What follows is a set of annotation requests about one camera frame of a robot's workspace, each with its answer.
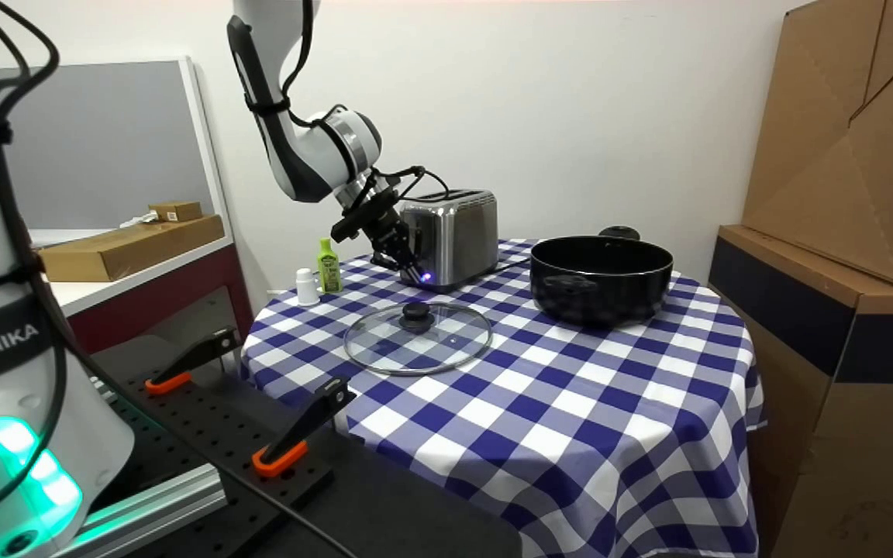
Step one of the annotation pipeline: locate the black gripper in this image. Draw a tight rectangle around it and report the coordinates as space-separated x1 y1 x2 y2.
329 170 428 284

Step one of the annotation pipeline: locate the silver toaster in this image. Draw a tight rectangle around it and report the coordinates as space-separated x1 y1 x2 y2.
399 190 499 291

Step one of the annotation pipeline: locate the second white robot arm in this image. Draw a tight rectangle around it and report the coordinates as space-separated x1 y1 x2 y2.
0 0 132 558

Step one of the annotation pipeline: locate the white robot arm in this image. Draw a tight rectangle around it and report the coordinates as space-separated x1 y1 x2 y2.
227 0 419 280

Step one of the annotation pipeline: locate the green squeeze bottle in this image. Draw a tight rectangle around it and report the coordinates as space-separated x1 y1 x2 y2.
317 236 341 295

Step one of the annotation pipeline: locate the glass pot lid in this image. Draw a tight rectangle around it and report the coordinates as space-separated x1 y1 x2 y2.
343 299 492 376

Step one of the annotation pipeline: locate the small white bottle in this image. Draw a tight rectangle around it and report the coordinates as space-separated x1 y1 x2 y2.
294 266 319 306

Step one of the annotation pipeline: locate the orange black clamp far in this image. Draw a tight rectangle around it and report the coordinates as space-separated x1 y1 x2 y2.
142 328 238 395

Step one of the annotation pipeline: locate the orange black clamp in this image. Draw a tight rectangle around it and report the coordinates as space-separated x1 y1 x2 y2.
142 328 238 395
252 378 353 481

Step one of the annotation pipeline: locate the black cooking pot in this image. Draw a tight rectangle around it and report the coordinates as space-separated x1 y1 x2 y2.
528 227 674 328

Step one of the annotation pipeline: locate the flat cardboard box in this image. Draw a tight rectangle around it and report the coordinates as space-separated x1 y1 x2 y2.
39 217 223 281

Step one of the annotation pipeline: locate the orange black clamp near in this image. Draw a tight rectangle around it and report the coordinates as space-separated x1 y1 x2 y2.
252 378 353 481

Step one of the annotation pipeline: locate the blue white checkered tablecloth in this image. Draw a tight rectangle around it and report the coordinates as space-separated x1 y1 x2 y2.
241 238 762 558

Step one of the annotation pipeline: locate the red white side table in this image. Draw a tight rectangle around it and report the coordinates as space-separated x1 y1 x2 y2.
51 236 252 353

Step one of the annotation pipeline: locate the grey partition board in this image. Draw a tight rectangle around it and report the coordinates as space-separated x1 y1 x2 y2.
7 57 227 236

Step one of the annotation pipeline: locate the large cardboard box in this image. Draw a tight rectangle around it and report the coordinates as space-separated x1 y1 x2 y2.
740 0 893 281

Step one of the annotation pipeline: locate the brown black cabinet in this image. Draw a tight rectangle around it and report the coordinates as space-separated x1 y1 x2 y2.
711 227 893 558

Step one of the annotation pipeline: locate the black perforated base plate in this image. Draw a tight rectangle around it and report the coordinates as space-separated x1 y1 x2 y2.
97 337 517 558

